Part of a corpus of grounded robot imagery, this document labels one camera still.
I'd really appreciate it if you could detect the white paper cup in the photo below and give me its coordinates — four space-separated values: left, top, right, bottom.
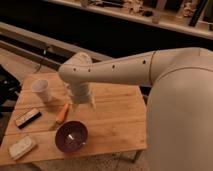
31 79 52 102

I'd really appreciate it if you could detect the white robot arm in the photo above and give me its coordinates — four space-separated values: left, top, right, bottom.
59 47 213 171

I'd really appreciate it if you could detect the black and tan eraser block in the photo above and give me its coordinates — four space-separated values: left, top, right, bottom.
14 108 42 129

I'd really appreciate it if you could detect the black object at left edge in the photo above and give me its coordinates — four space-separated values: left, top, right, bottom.
0 64 21 118

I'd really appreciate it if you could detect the long wooden bench beam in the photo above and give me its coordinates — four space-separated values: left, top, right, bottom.
0 22 110 68

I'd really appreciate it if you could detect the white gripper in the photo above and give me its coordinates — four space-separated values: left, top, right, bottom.
66 83 96 112

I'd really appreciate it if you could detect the wooden table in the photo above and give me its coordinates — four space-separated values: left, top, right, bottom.
0 73 146 166

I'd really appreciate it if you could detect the white sponge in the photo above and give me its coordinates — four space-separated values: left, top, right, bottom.
8 136 37 160

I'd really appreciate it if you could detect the black cable on floor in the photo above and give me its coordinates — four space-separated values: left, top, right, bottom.
32 46 52 75

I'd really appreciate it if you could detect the dark purple ceramic bowl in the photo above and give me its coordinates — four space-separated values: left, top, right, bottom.
55 121 88 153

